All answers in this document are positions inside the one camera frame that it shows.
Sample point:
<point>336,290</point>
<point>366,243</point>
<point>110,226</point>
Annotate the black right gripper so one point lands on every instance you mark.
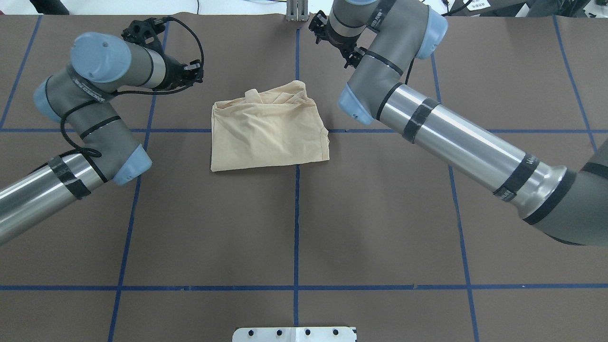
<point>343,44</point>

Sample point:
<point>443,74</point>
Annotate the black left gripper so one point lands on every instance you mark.
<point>175,72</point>

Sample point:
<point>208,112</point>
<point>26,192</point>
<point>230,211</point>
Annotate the beige long-sleeve graphic shirt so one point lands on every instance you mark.
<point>280,126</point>

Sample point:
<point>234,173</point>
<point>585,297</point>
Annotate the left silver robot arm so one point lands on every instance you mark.
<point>101,68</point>

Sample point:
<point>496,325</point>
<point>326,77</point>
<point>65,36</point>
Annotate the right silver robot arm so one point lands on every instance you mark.
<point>380,38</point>

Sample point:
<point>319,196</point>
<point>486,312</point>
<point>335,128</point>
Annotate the black labelled box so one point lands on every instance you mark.
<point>469,8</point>

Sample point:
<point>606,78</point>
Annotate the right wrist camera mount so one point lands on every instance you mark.
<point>319,26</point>

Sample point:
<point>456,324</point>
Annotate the aluminium frame post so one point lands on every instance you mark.
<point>297,10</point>

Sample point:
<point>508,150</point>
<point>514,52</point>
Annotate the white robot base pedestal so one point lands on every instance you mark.
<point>296,334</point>

